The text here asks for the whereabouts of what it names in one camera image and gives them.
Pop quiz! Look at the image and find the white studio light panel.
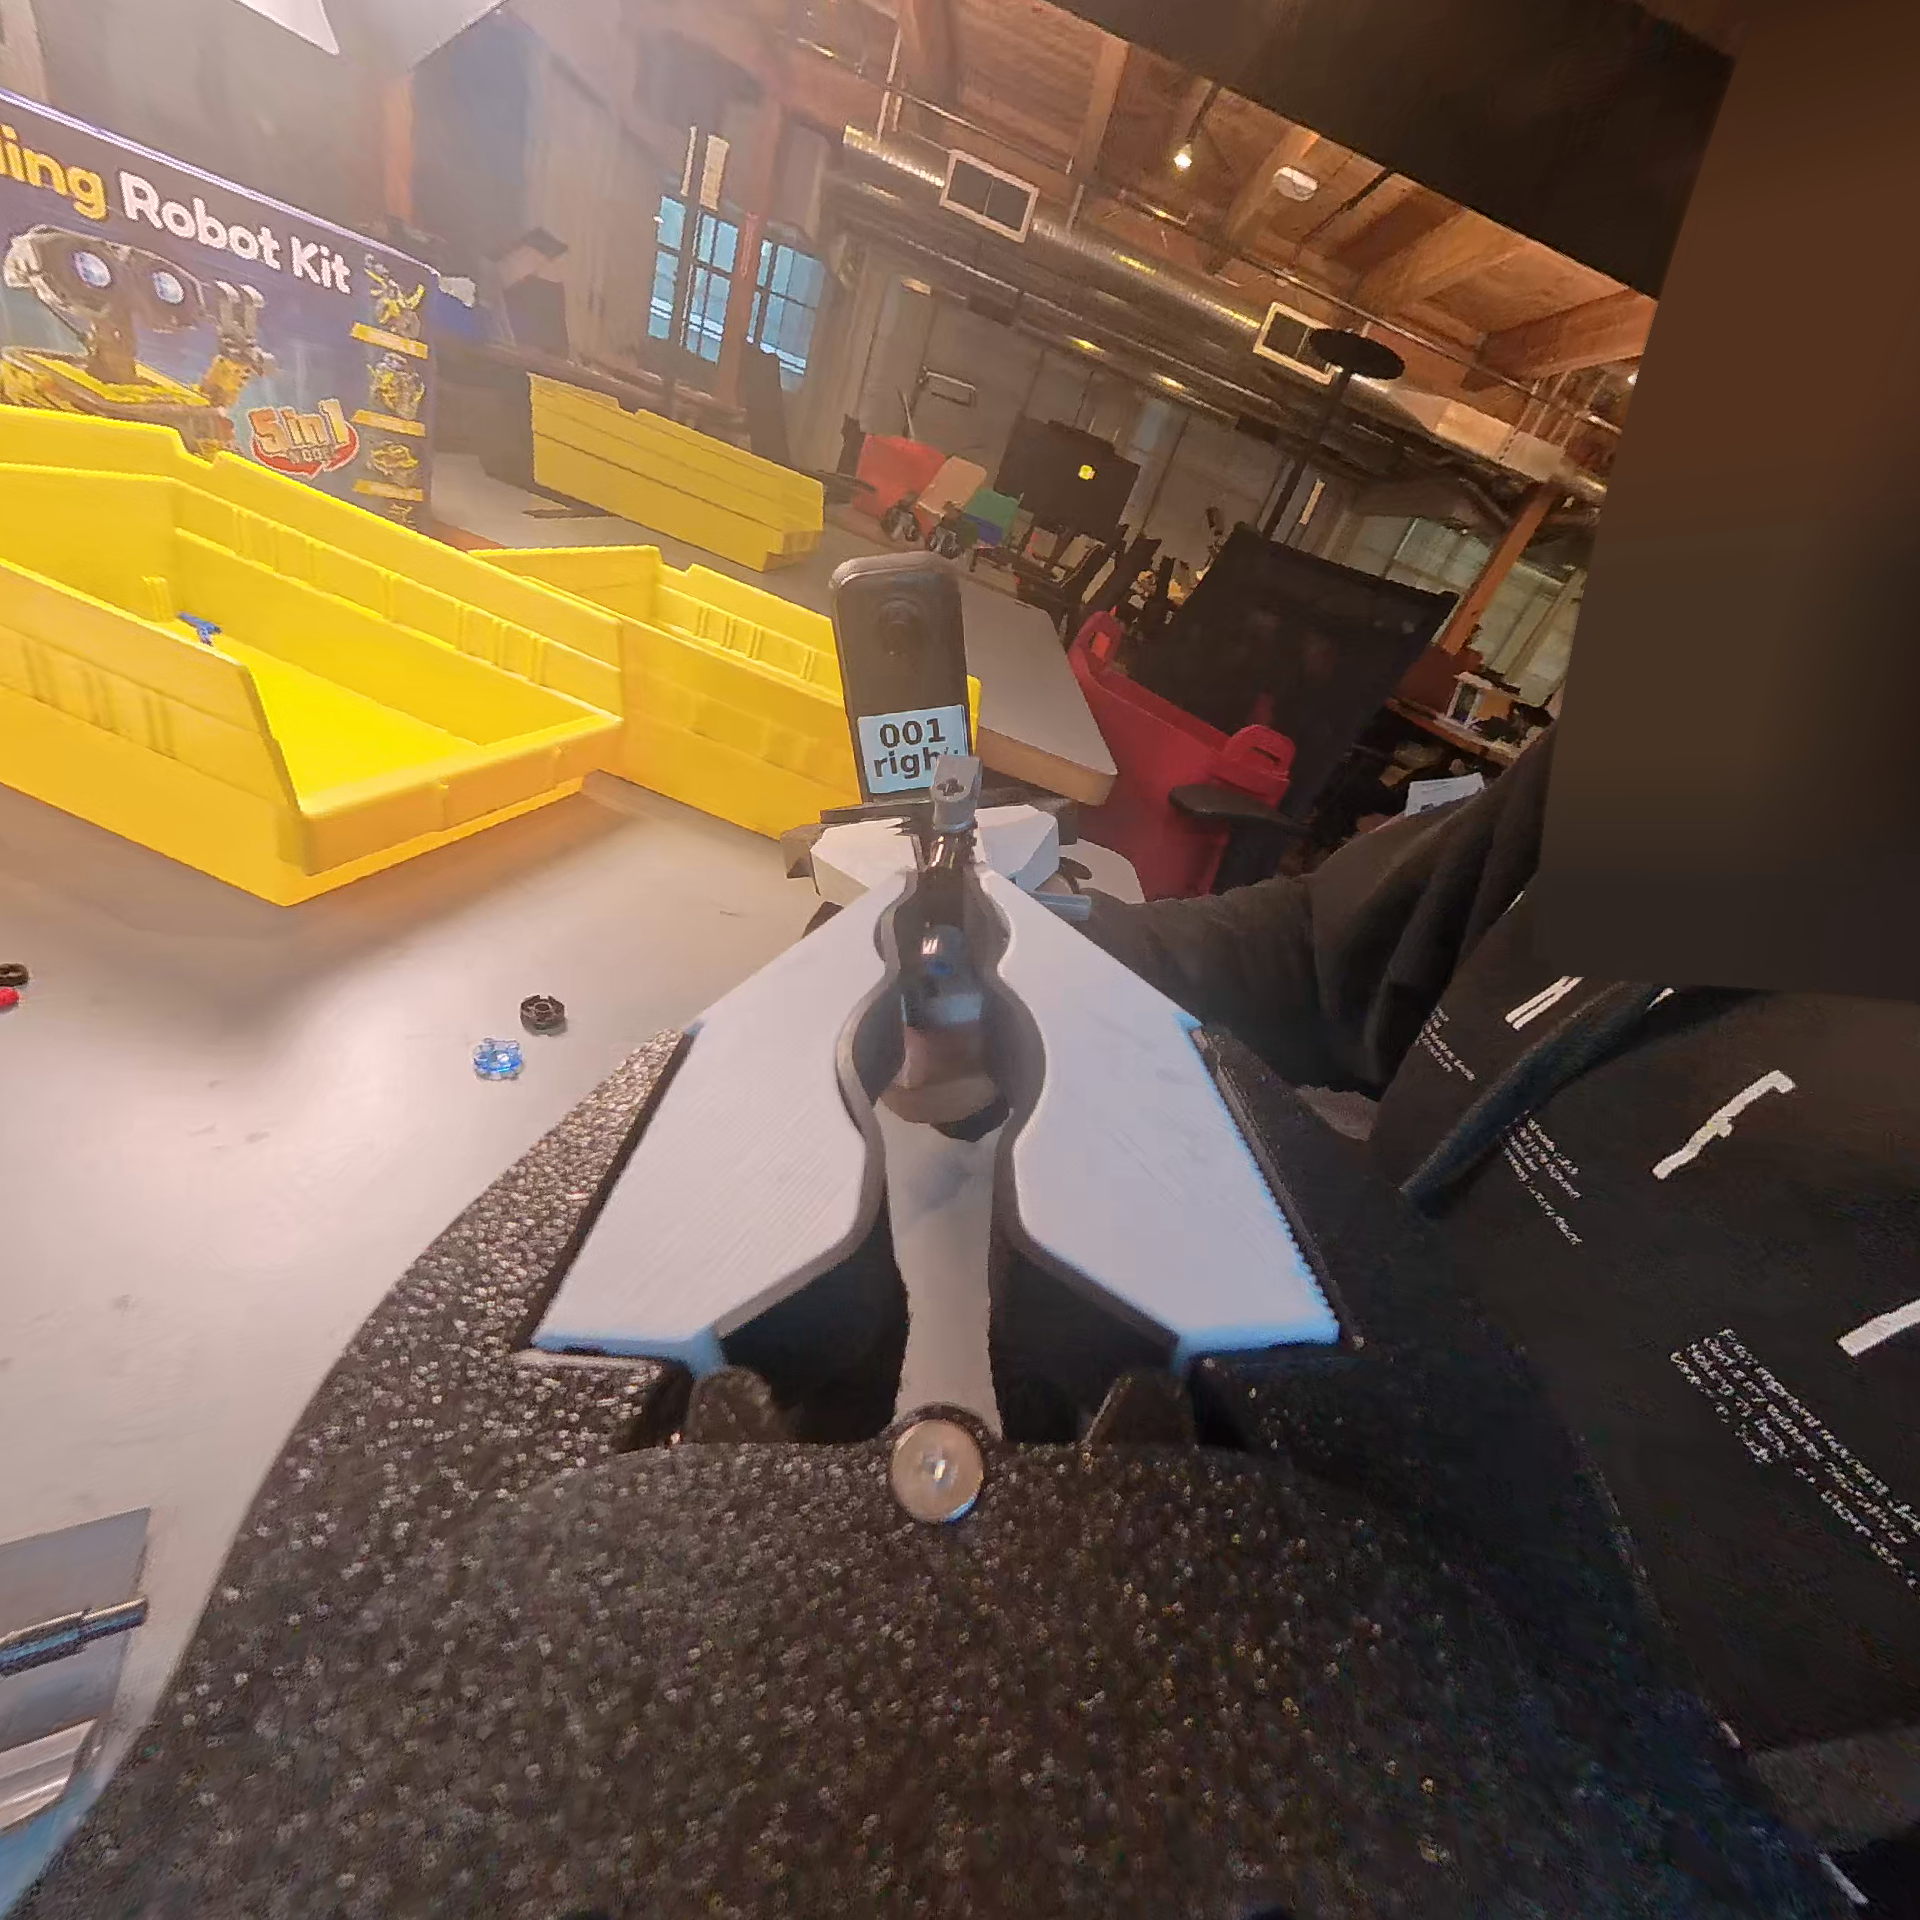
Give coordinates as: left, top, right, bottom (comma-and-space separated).
240, 0, 505, 61

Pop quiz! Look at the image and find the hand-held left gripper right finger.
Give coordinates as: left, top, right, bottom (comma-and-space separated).
976, 883, 1344, 1432

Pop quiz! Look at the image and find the person's right hand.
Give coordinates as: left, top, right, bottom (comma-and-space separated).
883, 1020, 1010, 1139

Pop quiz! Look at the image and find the red plastic cart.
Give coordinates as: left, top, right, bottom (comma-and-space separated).
1073, 615, 1293, 903

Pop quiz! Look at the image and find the open-front yellow plastic bin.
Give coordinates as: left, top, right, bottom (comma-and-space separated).
0, 557, 625, 909

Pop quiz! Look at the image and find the person's black printed hoodie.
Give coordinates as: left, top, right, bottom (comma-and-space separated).
1306, 720, 1920, 1907

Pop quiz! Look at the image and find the yellow open storage bin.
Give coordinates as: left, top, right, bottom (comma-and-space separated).
0, 402, 663, 751

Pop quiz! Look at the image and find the small black grey brick assembly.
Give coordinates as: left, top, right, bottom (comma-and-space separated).
902, 754, 999, 1038

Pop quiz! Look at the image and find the black disc on pole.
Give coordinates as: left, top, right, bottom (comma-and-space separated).
1267, 328, 1409, 542

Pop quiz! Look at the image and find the paned window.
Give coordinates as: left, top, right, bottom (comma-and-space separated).
648, 188, 827, 360

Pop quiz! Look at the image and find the person's right forearm black sleeve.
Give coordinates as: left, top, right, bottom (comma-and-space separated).
1079, 720, 1561, 1096

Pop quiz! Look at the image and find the toy robot kit box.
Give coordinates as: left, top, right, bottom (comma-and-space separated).
0, 90, 441, 528

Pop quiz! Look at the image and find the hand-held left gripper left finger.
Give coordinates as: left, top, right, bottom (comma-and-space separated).
529, 883, 921, 1442

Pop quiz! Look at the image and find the grey panel brick assembly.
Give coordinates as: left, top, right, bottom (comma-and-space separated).
0, 1506, 154, 1816

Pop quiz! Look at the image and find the dark metal rod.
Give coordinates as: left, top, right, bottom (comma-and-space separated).
0, 1598, 154, 1672

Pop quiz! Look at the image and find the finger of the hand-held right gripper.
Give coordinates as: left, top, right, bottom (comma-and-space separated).
971, 805, 1073, 894
807, 816, 921, 914

